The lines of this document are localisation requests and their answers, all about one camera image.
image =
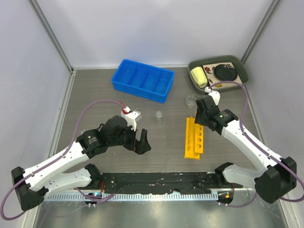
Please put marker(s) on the small clear glass beaker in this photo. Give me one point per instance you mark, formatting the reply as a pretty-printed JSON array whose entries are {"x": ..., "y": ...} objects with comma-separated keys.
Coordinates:
[{"x": 158, "y": 118}]

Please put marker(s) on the slotted cable duct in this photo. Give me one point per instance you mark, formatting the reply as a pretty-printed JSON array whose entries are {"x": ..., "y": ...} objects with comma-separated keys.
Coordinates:
[{"x": 175, "y": 196}]

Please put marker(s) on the clear glass flask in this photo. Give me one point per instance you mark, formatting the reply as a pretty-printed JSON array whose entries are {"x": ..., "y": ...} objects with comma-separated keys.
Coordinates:
[{"x": 190, "y": 101}]

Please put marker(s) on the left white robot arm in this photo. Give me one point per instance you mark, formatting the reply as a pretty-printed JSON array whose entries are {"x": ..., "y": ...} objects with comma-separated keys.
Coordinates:
[{"x": 49, "y": 177}]

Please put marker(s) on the black round pouch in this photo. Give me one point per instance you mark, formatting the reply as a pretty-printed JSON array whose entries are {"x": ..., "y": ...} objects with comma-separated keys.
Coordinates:
[{"x": 225, "y": 72}]

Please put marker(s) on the yellow test tube rack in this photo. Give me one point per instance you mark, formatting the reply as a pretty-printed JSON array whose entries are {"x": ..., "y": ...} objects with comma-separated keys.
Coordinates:
[{"x": 194, "y": 136}]

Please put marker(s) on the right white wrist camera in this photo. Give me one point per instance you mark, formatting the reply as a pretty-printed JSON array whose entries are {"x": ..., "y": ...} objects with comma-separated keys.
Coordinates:
[{"x": 214, "y": 94}]

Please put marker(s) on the pale yellow cup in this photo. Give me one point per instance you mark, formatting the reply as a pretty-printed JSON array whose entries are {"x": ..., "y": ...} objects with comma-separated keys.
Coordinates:
[{"x": 199, "y": 77}]

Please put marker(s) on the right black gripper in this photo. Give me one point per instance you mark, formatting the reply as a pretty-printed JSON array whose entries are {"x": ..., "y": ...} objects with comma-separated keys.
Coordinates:
[{"x": 198, "y": 119}]

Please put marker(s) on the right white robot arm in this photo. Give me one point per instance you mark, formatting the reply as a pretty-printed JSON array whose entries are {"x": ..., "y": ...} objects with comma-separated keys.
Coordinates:
[{"x": 273, "y": 177}]

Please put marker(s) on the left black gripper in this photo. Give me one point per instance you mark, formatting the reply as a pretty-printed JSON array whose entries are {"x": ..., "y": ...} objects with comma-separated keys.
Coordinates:
[{"x": 139, "y": 147}]

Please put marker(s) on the blue divided plastic bin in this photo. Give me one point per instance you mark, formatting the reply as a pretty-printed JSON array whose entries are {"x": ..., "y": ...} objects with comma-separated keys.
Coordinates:
[{"x": 143, "y": 80}]

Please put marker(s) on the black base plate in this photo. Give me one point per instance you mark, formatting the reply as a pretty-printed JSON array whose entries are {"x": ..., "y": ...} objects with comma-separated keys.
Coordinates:
[{"x": 161, "y": 182}]

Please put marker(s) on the grey plastic tray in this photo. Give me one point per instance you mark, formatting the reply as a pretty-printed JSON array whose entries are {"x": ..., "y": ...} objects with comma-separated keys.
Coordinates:
[{"x": 208, "y": 65}]

